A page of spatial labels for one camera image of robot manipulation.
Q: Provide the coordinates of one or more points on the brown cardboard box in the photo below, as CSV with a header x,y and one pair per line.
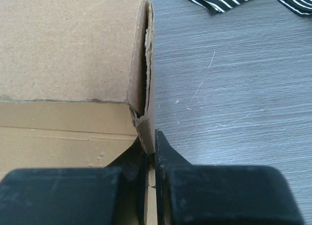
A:
x,y
76,84

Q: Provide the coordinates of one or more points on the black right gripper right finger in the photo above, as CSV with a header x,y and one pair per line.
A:
x,y
188,194

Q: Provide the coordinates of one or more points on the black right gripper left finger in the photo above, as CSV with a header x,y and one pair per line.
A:
x,y
112,195

